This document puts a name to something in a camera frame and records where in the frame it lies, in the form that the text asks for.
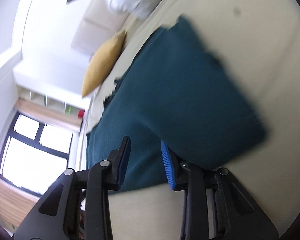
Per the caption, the beige bed sheet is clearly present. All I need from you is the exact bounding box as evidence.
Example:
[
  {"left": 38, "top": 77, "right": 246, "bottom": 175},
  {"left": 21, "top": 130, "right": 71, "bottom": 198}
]
[{"left": 86, "top": 0, "right": 300, "bottom": 239}]

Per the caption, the dark teal knit sweater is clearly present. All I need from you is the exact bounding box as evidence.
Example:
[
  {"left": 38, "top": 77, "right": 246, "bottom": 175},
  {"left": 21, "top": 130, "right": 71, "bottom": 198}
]
[{"left": 86, "top": 17, "right": 266, "bottom": 192}]

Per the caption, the white padded headboard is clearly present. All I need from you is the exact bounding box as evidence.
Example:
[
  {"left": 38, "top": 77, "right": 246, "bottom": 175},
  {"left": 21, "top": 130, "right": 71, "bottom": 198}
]
[{"left": 71, "top": 0, "right": 129, "bottom": 55}]

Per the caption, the black framed window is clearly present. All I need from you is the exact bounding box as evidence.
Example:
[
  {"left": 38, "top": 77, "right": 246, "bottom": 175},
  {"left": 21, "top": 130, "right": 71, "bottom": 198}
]
[{"left": 0, "top": 112, "right": 73, "bottom": 197}]

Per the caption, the red box on shelf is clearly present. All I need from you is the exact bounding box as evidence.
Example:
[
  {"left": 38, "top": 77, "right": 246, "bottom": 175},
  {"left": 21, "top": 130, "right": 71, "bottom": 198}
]
[{"left": 78, "top": 109, "right": 85, "bottom": 119}]

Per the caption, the mustard yellow cushion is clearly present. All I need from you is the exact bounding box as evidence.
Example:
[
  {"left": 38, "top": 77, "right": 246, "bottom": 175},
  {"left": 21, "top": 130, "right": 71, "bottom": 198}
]
[{"left": 81, "top": 30, "right": 126, "bottom": 98}]

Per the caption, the white cubby shelf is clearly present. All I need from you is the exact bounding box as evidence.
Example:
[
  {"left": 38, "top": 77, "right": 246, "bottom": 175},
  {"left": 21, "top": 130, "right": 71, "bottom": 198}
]
[{"left": 17, "top": 85, "right": 85, "bottom": 119}]

